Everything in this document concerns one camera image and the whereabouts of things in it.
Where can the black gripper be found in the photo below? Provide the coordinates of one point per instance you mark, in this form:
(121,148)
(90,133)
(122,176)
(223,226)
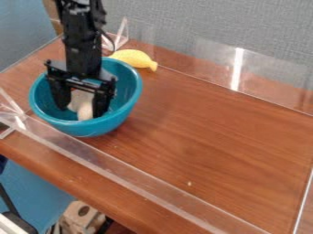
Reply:
(85,76)

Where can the white red toy mushroom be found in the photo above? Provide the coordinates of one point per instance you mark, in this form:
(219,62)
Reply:
(81,104)

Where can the blue plastic bowl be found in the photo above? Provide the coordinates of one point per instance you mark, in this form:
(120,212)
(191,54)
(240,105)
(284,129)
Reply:
(66,121)

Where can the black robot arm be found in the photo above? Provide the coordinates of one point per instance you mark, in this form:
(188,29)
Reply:
(84,19)

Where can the yellow toy banana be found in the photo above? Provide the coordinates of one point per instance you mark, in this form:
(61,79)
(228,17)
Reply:
(136,58)

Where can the front clear acrylic barrier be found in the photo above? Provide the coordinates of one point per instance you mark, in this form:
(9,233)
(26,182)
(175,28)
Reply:
(139,199)

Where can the clear acrylic barrier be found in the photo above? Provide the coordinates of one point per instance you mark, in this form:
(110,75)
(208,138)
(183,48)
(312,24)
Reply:
(264,77)
(139,199)

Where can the beige block with hole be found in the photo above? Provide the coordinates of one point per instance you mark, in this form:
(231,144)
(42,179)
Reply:
(82,219)

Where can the rear clear acrylic barrier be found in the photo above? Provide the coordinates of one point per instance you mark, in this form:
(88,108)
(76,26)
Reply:
(264,77)

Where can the left clear acrylic bracket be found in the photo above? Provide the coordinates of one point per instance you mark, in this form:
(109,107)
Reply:
(13,115)

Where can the clear acrylic triangular bracket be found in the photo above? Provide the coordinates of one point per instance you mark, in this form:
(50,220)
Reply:
(114,41)

